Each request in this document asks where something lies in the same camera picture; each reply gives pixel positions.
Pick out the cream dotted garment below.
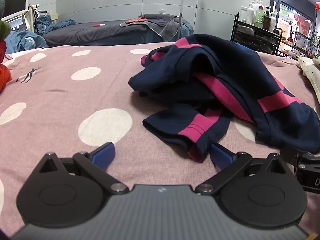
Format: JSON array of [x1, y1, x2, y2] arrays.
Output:
[[297, 56, 320, 98]]

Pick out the grey bed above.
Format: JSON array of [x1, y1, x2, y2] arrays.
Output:
[[42, 13, 194, 47]]

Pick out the orange knit cloth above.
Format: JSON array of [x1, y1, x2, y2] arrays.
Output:
[[0, 64, 12, 93]]

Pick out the row of bottles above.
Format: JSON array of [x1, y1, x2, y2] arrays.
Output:
[[240, 0, 278, 32]]

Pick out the grey towel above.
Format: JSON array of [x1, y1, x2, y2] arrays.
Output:
[[119, 13, 187, 42]]

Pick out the red lanterns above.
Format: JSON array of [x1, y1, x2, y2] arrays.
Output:
[[293, 13, 312, 31]]

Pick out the white machine with dials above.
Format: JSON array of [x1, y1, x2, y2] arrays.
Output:
[[2, 9, 34, 33]]

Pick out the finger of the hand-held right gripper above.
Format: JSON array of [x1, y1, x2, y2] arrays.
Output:
[[294, 152, 320, 171]]

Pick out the small red cloth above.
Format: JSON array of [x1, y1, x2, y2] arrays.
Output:
[[125, 16, 147, 24]]

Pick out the pile of blue clothes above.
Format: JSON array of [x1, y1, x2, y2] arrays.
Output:
[[4, 14, 76, 54]]

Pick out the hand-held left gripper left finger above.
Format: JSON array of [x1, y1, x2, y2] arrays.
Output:
[[37, 142, 129, 195]]

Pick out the navy pink cartoon print shirt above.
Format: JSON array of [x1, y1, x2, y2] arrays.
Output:
[[128, 36, 320, 162]]

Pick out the green cloth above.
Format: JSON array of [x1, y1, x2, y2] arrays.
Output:
[[0, 20, 11, 41]]

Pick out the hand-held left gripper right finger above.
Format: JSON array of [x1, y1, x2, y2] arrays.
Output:
[[195, 142, 289, 195]]

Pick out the black wire cart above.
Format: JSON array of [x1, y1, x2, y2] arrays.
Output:
[[230, 19, 283, 55]]

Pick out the black display shelf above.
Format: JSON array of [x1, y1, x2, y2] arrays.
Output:
[[279, 29, 314, 57]]

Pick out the metal stand pole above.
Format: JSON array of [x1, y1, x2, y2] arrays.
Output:
[[178, 0, 202, 41]]

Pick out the white framed monitor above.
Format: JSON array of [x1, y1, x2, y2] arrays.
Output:
[[0, 0, 30, 21]]

